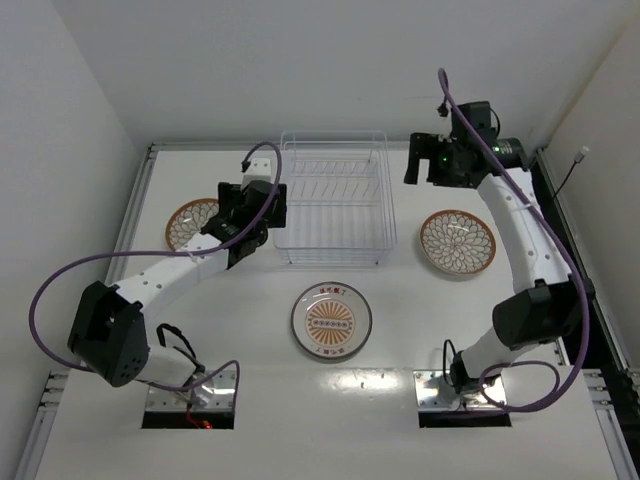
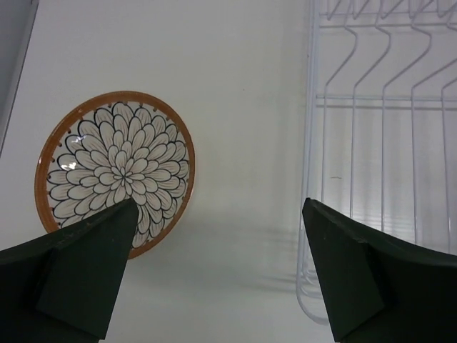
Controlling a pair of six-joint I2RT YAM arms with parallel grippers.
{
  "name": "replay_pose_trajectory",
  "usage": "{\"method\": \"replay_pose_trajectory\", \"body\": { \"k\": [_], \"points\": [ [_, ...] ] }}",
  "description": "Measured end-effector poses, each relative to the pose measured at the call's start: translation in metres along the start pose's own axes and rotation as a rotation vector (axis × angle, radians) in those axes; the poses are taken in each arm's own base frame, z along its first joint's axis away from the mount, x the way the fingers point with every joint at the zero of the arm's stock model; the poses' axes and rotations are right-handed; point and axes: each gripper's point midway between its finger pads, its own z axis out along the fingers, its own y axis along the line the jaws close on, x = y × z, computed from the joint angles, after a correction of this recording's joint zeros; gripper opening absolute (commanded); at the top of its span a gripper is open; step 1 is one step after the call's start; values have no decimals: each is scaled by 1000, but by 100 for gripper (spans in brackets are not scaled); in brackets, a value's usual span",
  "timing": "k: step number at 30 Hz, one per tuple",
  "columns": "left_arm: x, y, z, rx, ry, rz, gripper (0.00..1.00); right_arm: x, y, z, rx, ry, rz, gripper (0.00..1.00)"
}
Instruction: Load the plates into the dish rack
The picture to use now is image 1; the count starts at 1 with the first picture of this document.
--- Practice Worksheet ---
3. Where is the metal base plate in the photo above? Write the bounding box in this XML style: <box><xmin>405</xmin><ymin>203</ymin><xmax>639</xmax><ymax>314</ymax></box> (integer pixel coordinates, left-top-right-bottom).
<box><xmin>413</xmin><ymin>370</ymin><xmax>498</xmax><ymax>414</ymax></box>
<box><xmin>145</xmin><ymin>369</ymin><xmax>238</xmax><ymax>414</ymax></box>

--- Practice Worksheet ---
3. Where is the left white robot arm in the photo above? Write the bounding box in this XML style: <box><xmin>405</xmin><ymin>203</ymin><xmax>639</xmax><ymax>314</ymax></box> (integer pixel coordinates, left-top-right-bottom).
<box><xmin>68</xmin><ymin>180</ymin><xmax>287</xmax><ymax>391</ymax></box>

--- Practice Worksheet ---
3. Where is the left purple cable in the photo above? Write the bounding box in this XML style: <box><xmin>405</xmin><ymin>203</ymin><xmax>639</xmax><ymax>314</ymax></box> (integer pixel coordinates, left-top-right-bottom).
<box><xmin>28</xmin><ymin>141</ymin><xmax>283</xmax><ymax>395</ymax></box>

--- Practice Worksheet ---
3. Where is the white wire dish rack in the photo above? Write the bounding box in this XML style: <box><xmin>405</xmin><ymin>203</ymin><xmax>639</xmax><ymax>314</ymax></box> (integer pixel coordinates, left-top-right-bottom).
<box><xmin>273</xmin><ymin>130</ymin><xmax>397</xmax><ymax>267</ymax></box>

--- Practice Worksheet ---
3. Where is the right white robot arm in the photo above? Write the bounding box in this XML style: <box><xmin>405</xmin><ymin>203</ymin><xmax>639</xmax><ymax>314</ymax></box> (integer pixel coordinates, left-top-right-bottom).
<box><xmin>404</xmin><ymin>101</ymin><xmax>594</xmax><ymax>392</ymax></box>

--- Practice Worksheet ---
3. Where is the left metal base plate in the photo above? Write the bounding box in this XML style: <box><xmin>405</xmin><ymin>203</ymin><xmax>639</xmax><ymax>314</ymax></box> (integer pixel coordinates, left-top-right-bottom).
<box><xmin>145</xmin><ymin>369</ymin><xmax>238</xmax><ymax>414</ymax></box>

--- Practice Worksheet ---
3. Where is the black wall cable white plug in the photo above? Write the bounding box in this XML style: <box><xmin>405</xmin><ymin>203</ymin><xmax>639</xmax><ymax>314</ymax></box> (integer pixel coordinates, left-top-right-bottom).
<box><xmin>552</xmin><ymin>146</ymin><xmax>590</xmax><ymax>200</ymax></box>

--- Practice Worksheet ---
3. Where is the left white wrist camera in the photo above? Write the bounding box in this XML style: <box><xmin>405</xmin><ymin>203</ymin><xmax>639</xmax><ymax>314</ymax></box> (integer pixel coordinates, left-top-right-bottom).
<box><xmin>241</xmin><ymin>158</ymin><xmax>272</xmax><ymax>189</ymax></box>

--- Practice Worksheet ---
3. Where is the grey rimmed sunburst plate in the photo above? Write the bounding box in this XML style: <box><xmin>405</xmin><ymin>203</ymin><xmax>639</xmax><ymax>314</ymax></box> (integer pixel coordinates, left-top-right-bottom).
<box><xmin>290</xmin><ymin>282</ymin><xmax>373</xmax><ymax>363</ymax></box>

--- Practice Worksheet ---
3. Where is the brown floral plate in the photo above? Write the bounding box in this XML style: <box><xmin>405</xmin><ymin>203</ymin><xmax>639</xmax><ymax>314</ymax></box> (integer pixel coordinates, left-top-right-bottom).
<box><xmin>165</xmin><ymin>198</ymin><xmax>219</xmax><ymax>251</ymax></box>
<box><xmin>419</xmin><ymin>210</ymin><xmax>496</xmax><ymax>275</ymax></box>

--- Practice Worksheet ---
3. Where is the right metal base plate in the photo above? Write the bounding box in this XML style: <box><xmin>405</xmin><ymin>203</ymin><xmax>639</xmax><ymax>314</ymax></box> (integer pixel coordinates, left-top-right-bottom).
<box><xmin>413</xmin><ymin>370</ymin><xmax>498</xmax><ymax>414</ymax></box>

